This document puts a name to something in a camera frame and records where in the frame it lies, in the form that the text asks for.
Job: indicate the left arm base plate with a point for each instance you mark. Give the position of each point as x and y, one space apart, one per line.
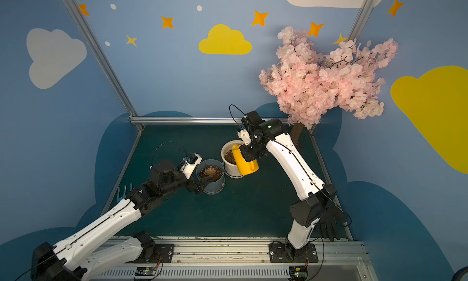
161 252

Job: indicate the green circuit board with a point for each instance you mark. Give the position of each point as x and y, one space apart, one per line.
145 272
298 273

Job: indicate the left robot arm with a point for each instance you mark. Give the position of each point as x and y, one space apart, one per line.
78 258

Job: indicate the pink artificial blossom tree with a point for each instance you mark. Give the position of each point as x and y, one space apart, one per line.
307 83

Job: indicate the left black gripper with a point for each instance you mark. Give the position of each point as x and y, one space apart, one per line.
195 182

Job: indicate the aluminium front rail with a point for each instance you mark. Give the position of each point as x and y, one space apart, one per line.
247 259

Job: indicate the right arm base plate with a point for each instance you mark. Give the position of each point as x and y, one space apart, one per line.
285 253

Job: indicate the aluminium frame back rail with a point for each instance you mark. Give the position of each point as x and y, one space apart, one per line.
184 121

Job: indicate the right green circuit board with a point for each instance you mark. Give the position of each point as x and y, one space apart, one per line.
298 273

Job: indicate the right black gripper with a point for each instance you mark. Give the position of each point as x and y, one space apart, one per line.
247 153

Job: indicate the blue garden hand fork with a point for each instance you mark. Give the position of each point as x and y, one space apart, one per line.
121 193

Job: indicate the grey-blue pot with succulent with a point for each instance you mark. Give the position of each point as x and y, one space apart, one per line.
210 174

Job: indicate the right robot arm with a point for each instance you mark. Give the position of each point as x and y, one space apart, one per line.
312 192

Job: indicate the left green circuit board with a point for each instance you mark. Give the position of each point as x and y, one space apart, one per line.
145 272

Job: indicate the yellow plastic watering can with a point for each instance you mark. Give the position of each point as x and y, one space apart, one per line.
244 167

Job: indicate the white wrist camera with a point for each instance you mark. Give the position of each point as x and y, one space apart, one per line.
244 135
189 164

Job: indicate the white pot with succulent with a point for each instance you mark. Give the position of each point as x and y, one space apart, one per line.
229 163

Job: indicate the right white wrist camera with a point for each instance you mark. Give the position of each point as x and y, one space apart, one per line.
244 135

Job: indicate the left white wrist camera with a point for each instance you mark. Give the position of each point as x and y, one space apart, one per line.
189 164

